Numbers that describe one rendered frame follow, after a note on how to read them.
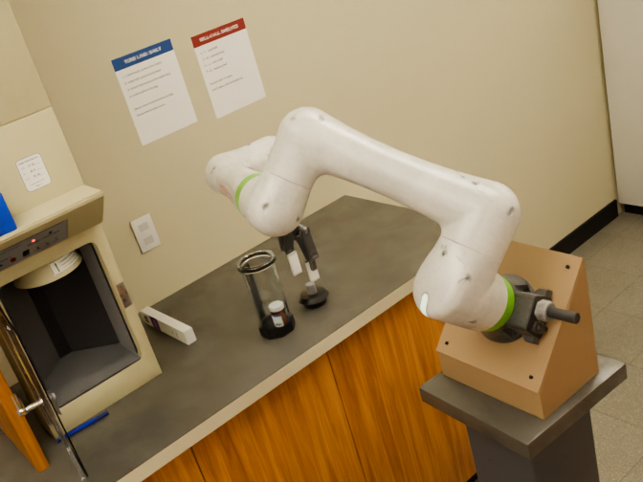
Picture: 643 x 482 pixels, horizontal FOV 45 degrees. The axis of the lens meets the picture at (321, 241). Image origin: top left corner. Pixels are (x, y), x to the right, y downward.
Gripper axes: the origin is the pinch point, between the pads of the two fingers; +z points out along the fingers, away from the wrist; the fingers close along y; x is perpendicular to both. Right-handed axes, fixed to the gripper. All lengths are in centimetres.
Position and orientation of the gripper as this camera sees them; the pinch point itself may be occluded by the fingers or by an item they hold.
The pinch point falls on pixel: (303, 269)
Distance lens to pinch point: 222.4
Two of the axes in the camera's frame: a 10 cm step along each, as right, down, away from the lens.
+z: 2.5, 8.8, 4.1
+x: -7.4, 4.4, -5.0
